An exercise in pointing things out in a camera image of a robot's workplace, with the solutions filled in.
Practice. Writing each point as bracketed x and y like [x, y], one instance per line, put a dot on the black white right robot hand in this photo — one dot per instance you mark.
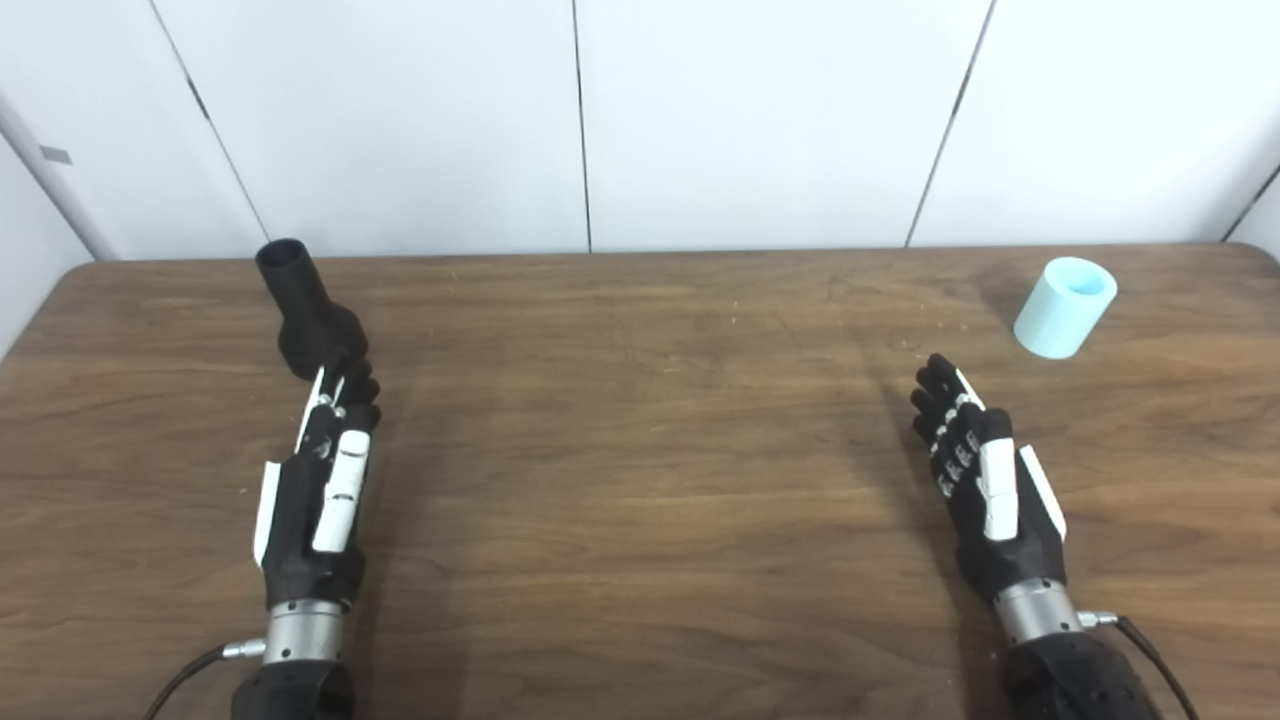
[1025, 550]

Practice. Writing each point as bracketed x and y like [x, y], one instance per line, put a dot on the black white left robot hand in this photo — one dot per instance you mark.
[295, 530]

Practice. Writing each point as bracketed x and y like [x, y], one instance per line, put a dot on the black funnel-shaped nozzle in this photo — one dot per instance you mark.
[315, 335]

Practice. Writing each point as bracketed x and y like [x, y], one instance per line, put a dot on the light blue cylinder cup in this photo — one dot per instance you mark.
[1055, 320]

